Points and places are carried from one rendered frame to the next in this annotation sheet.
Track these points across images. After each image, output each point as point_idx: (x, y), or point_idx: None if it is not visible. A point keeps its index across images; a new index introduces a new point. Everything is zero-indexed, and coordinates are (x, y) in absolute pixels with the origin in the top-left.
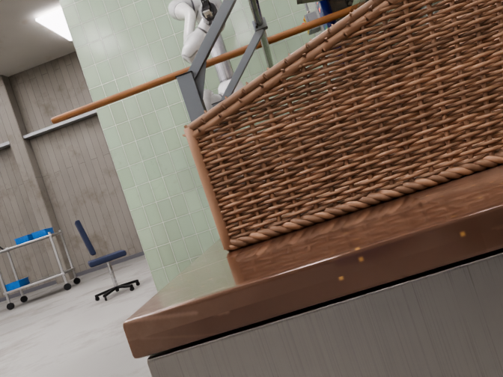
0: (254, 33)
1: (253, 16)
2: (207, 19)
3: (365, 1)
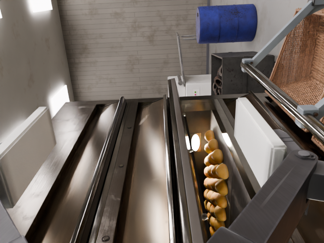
0: (316, 103)
1: (289, 95)
2: (297, 153)
3: (304, 241)
